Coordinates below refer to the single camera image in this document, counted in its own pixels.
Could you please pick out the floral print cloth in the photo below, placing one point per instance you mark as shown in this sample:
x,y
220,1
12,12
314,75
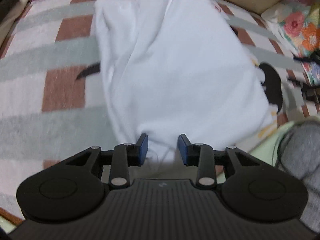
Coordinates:
x,y
300,30

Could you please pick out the light green cloth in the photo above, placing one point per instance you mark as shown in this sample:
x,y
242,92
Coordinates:
x,y
265,142

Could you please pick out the light grey cloth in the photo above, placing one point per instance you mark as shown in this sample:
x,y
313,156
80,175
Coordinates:
x,y
305,155

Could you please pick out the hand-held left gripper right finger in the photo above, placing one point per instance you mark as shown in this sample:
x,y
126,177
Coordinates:
x,y
183,151

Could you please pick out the white T-shirt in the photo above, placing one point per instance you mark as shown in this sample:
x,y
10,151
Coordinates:
x,y
175,67

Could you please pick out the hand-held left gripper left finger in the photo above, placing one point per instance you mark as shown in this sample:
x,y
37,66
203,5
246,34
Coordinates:
x,y
143,151

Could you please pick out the checked cartoon rug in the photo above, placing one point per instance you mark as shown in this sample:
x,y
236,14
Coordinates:
x,y
62,92

